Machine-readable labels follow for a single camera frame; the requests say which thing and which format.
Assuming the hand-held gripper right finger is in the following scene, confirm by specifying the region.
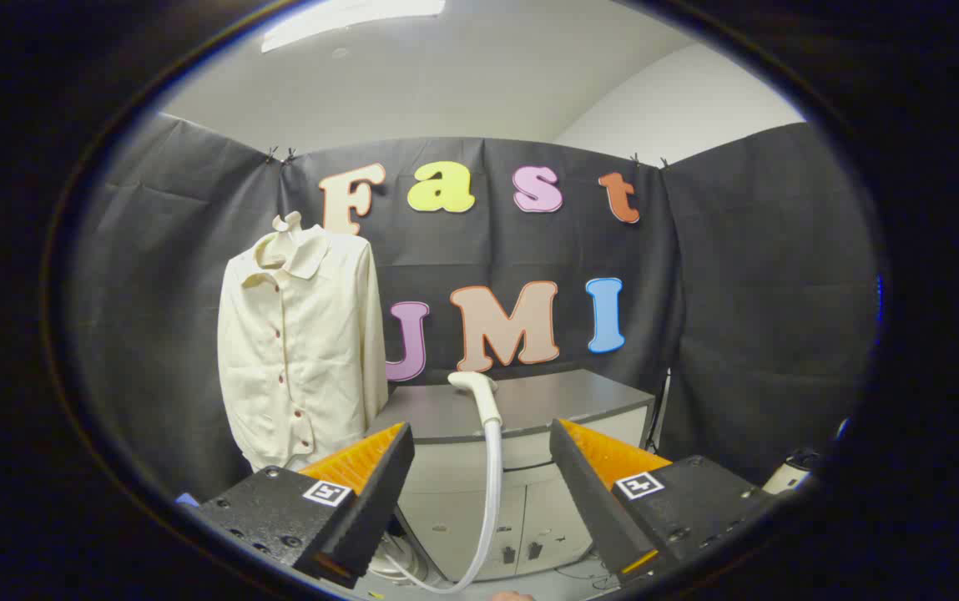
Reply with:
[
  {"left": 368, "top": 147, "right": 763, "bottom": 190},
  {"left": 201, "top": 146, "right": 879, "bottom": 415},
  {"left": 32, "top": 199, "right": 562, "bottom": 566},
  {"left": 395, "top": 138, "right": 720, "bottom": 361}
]
[{"left": 549, "top": 418, "right": 782, "bottom": 585}]

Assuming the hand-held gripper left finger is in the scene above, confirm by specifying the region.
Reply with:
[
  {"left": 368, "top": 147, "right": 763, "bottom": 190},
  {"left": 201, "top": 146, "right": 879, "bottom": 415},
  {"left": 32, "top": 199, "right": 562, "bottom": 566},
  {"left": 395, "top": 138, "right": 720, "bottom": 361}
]
[{"left": 195, "top": 422, "right": 416, "bottom": 590}]

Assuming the cream button-up shirt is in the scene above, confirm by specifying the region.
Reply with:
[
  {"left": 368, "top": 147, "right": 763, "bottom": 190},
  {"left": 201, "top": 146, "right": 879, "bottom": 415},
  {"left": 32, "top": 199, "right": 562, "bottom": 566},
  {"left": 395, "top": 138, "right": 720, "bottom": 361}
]
[{"left": 217, "top": 219, "right": 389, "bottom": 472}]

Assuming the round white steamer base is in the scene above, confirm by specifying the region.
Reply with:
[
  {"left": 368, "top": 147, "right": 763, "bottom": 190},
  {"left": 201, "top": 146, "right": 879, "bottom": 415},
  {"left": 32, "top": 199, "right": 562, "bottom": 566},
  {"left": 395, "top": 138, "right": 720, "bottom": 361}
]
[{"left": 366, "top": 534, "right": 432, "bottom": 585}]

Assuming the white cabinet with grey top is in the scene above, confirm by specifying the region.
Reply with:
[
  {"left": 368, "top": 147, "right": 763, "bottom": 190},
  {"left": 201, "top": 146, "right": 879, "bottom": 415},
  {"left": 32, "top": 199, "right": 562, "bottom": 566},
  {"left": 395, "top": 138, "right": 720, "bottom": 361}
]
[{"left": 366, "top": 369, "right": 657, "bottom": 583}]

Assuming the white cylindrical device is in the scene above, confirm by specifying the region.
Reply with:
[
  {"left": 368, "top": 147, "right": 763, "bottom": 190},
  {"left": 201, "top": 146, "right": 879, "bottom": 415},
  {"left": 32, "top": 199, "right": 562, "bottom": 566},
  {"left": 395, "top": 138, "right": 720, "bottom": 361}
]
[{"left": 761, "top": 448, "right": 820, "bottom": 495}]

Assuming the black backdrop cloth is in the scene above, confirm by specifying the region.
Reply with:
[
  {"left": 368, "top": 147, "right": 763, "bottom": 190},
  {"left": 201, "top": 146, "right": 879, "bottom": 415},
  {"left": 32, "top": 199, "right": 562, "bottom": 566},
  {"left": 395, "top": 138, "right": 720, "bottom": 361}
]
[{"left": 70, "top": 113, "right": 881, "bottom": 502}]

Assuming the white plastic hanger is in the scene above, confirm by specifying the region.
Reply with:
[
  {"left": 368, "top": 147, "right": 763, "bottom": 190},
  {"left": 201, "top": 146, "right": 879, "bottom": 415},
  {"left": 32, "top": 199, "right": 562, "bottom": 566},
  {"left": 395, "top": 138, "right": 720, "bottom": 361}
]
[{"left": 272, "top": 211, "right": 305, "bottom": 251}]

